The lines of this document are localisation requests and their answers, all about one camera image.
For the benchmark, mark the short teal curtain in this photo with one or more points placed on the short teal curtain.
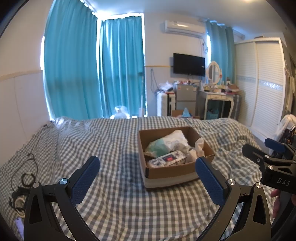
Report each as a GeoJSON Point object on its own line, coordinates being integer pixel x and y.
{"type": "Point", "coordinates": [219, 48]}

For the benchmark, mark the small grey fridge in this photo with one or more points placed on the small grey fridge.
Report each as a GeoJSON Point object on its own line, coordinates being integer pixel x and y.
{"type": "Point", "coordinates": [186, 96]}

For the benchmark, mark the white garment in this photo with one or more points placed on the white garment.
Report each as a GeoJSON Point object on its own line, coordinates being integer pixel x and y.
{"type": "Point", "coordinates": [285, 121]}

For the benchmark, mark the dark round gadget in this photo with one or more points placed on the dark round gadget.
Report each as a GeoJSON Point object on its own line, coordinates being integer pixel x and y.
{"type": "Point", "coordinates": [19, 201]}

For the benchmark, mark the large white sock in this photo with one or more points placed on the large white sock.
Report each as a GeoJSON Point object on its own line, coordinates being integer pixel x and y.
{"type": "Point", "coordinates": [199, 148]}

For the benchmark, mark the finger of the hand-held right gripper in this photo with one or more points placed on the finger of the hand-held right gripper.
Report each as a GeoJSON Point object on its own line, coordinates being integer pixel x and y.
{"type": "Point", "coordinates": [276, 144]}
{"type": "Point", "coordinates": [255, 153]}

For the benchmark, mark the blue plastic bag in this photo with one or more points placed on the blue plastic bag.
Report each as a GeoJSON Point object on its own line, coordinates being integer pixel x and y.
{"type": "Point", "coordinates": [186, 113]}

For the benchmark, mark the dark floral garment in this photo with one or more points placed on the dark floral garment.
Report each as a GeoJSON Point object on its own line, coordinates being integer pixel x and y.
{"type": "Point", "coordinates": [289, 135]}

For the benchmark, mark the white oval mirror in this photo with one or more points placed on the white oval mirror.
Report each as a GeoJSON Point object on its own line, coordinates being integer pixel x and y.
{"type": "Point", "coordinates": [214, 73]}

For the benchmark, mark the white louvred wardrobe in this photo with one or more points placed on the white louvred wardrobe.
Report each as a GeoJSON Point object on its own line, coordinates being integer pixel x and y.
{"type": "Point", "coordinates": [261, 88]}

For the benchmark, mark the narrow teal curtain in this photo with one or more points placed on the narrow teal curtain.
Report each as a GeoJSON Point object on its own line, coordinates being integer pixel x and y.
{"type": "Point", "coordinates": [122, 64]}

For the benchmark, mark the white green towel packet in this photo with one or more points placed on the white green towel packet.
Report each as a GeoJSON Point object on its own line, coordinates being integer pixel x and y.
{"type": "Point", "coordinates": [159, 146]}

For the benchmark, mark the small white sock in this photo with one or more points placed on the small white sock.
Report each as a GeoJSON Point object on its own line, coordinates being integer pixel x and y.
{"type": "Point", "coordinates": [190, 155]}

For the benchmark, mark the grey checkered blanket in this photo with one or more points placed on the grey checkered blanket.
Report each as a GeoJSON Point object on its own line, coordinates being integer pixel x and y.
{"type": "Point", "coordinates": [115, 143]}

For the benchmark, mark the wide teal curtain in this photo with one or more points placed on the wide teal curtain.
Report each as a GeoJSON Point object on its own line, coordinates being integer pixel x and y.
{"type": "Point", "coordinates": [71, 58]}

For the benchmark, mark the white suitcase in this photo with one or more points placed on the white suitcase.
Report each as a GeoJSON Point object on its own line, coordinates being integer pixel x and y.
{"type": "Point", "coordinates": [163, 104]}

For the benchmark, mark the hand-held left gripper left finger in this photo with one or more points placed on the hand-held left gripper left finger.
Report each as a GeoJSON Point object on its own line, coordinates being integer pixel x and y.
{"type": "Point", "coordinates": [85, 180]}

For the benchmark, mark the floral tissue pack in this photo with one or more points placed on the floral tissue pack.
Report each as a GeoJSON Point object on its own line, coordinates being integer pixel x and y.
{"type": "Point", "coordinates": [166, 160]}

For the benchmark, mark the brown cardboard box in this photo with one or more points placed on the brown cardboard box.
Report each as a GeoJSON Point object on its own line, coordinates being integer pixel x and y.
{"type": "Point", "coordinates": [171, 177]}

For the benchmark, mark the small purple item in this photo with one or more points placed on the small purple item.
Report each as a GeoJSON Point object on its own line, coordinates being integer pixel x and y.
{"type": "Point", "coordinates": [18, 226]}

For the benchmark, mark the clear plastic bag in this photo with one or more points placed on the clear plastic bag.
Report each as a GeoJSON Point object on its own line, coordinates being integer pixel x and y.
{"type": "Point", "coordinates": [120, 112]}

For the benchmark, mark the crumpled clear bag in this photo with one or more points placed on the crumpled clear bag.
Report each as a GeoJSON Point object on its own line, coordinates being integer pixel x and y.
{"type": "Point", "coordinates": [166, 87]}

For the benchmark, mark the cardboard box with flaps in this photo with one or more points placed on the cardboard box with flaps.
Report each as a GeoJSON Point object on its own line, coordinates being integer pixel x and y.
{"type": "Point", "coordinates": [175, 114]}

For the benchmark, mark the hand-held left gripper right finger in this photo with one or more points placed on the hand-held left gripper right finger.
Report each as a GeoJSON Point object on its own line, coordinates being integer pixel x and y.
{"type": "Point", "coordinates": [208, 180]}

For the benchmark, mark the white dressing table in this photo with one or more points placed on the white dressing table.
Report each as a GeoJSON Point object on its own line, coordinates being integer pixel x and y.
{"type": "Point", "coordinates": [215, 96]}

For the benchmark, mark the person's right hand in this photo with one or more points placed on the person's right hand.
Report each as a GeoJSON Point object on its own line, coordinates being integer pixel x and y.
{"type": "Point", "coordinates": [276, 201]}

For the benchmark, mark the black wall television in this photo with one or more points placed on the black wall television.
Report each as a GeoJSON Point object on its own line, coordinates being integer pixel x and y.
{"type": "Point", "coordinates": [189, 64]}

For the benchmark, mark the white air conditioner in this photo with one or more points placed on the white air conditioner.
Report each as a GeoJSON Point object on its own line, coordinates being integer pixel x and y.
{"type": "Point", "coordinates": [182, 27]}

